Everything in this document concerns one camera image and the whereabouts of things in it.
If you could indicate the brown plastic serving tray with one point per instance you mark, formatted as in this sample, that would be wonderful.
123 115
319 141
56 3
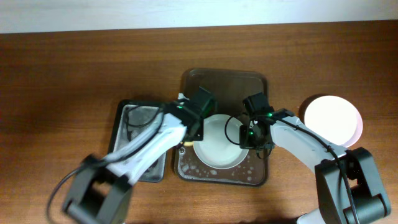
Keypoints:
229 87

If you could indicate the light green plate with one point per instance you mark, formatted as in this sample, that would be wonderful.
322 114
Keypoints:
215 150

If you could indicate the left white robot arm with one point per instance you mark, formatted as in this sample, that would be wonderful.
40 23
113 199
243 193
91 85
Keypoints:
101 190

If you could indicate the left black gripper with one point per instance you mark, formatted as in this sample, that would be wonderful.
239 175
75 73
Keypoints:
195 130

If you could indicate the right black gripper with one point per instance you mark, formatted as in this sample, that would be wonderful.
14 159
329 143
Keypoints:
246 137

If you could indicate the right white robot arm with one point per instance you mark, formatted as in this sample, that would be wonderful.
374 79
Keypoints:
349 185

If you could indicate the small black metal tray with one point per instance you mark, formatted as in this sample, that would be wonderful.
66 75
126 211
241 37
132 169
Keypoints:
132 117

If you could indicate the yellow green sponge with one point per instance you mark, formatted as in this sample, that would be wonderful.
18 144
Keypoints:
188 144

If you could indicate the pink plate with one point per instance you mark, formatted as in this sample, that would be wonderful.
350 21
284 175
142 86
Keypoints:
358 131

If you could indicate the cream white plate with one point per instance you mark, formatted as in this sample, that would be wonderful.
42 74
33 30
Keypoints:
332 117

